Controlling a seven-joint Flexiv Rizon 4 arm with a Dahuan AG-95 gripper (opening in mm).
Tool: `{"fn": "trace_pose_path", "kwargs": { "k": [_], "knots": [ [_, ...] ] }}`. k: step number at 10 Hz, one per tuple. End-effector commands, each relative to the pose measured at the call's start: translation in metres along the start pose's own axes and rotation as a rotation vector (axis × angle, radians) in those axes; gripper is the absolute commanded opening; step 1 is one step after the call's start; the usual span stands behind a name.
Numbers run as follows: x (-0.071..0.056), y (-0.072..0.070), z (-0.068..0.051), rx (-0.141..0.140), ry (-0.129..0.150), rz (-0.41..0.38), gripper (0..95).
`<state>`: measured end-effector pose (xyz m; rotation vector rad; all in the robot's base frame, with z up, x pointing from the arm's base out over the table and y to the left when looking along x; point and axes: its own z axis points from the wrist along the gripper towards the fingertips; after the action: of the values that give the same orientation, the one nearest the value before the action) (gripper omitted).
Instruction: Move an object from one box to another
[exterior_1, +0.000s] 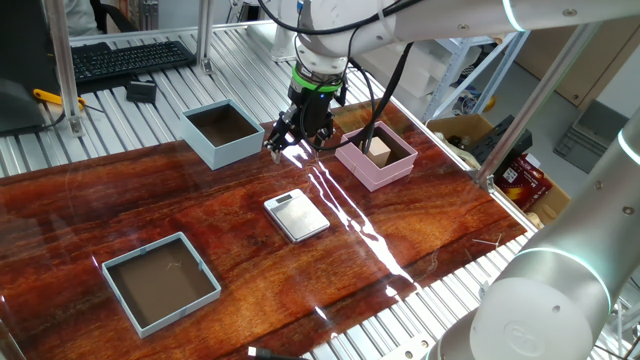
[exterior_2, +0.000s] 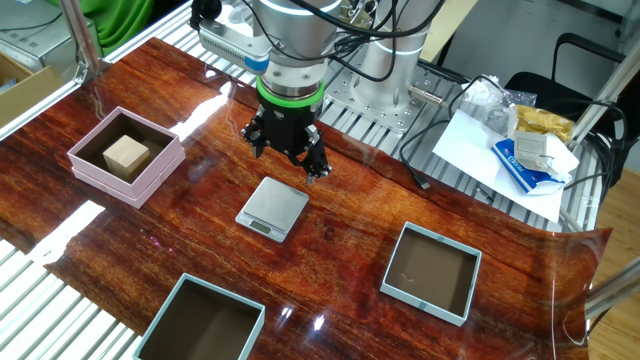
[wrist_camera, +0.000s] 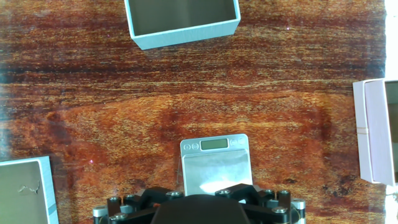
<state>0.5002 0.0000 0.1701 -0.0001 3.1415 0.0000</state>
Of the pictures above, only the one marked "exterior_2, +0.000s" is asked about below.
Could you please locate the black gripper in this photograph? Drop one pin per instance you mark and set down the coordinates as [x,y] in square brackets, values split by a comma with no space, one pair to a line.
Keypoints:
[287,125]

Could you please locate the light wooden cube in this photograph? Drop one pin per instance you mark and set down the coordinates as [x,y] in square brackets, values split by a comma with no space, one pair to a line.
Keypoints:
[125,156]

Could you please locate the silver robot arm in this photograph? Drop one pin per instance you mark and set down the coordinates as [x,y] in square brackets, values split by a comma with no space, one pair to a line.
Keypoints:
[395,60]

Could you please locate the pink cardboard box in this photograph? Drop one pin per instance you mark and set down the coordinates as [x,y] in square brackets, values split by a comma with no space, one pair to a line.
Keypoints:
[150,186]

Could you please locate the shallow light blue box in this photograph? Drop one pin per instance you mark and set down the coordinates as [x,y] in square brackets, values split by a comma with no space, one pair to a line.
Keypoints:
[430,275]

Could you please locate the deep light blue box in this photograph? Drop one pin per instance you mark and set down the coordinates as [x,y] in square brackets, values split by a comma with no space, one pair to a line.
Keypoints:
[200,325]

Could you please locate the open cardboard box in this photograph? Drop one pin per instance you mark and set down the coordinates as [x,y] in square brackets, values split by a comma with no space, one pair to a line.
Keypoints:
[30,97]

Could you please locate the silver digital scale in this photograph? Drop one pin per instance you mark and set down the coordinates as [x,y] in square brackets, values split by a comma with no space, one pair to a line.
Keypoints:
[275,202]

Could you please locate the wood grain table mat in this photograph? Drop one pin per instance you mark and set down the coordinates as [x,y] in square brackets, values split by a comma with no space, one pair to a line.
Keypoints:
[350,260]

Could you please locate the silver base connector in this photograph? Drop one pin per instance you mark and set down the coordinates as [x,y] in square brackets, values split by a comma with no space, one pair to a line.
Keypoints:
[425,95]

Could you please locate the brass metal fixture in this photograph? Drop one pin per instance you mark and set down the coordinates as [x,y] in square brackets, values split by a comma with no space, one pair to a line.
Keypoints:
[360,12]

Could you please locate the white paper sheet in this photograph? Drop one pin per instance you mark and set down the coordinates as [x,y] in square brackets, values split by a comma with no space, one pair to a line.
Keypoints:
[462,145]

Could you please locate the clear plastic bag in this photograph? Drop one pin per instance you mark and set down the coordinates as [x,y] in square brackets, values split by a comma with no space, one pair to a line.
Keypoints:
[480,92]

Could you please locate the green cloth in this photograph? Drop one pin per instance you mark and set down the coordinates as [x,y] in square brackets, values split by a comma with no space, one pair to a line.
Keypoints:
[125,20]

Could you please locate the tan wooden board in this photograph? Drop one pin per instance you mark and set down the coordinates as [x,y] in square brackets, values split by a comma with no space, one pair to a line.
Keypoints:
[450,25]

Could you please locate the blue tissue pack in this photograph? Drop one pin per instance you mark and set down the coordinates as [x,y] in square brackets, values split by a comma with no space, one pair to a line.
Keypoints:
[512,167]

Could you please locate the white plastic packet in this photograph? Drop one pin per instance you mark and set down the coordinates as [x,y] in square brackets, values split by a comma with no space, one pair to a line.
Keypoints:
[531,147]

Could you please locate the gold foil bag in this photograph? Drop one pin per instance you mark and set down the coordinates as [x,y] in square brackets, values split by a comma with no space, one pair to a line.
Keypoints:
[542,122]

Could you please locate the black metal frame chair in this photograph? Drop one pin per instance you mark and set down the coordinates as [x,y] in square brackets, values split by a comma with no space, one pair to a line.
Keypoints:
[535,85]

